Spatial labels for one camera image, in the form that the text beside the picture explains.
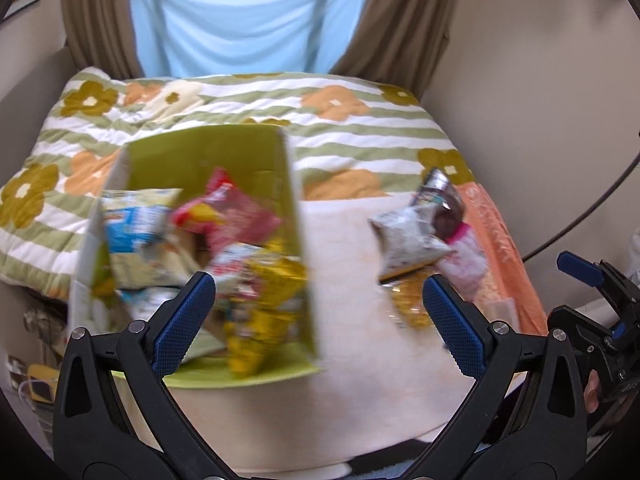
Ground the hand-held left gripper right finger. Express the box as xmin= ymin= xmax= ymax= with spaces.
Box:
xmin=423 ymin=274 xmax=587 ymax=480

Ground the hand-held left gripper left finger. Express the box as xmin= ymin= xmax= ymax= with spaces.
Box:
xmin=52 ymin=271 xmax=221 ymax=480

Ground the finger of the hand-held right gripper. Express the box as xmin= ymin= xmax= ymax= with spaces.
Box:
xmin=556 ymin=252 xmax=640 ymax=326
xmin=547 ymin=305 xmax=627 ymax=357

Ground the yellow orange snack packet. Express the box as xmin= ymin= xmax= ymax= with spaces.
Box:
xmin=390 ymin=270 xmax=436 ymax=331

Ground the gold yellow snack packet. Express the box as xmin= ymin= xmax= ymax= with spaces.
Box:
xmin=222 ymin=245 xmax=308 ymax=378

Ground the grey white snack packet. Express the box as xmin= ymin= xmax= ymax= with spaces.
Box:
xmin=369 ymin=205 xmax=453 ymax=286

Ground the red pink snack packet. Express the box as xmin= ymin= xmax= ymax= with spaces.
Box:
xmin=170 ymin=167 xmax=283 ymax=256

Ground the dark brown snack packet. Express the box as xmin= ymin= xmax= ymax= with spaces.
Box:
xmin=417 ymin=167 xmax=468 ymax=241

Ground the green cardboard box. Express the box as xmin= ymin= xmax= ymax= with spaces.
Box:
xmin=67 ymin=125 xmax=321 ymax=391

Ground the person's right hand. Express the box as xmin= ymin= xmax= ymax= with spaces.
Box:
xmin=582 ymin=370 xmax=603 ymax=413

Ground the black metal stand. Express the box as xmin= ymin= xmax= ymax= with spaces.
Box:
xmin=522 ymin=130 xmax=640 ymax=263

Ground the white round appliance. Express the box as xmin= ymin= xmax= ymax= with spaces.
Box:
xmin=627 ymin=225 xmax=640 ymax=281

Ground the orange zip bag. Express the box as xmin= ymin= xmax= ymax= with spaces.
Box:
xmin=460 ymin=180 xmax=548 ymax=341

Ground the yellow flat object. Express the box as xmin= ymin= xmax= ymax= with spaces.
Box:
xmin=27 ymin=365 xmax=61 ymax=403

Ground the white small table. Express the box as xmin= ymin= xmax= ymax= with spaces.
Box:
xmin=235 ymin=455 xmax=351 ymax=480

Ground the floral striped blanket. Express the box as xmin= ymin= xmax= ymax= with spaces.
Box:
xmin=0 ymin=67 xmax=476 ymax=301

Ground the grey bed headboard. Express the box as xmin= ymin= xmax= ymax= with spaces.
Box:
xmin=0 ymin=46 xmax=76 ymax=176

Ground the brown curtain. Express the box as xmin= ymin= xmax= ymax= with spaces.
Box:
xmin=330 ymin=0 xmax=466 ymax=103
xmin=59 ymin=0 xmax=146 ymax=78

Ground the light blue cloth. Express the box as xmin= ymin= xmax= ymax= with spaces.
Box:
xmin=130 ymin=0 xmax=373 ymax=78

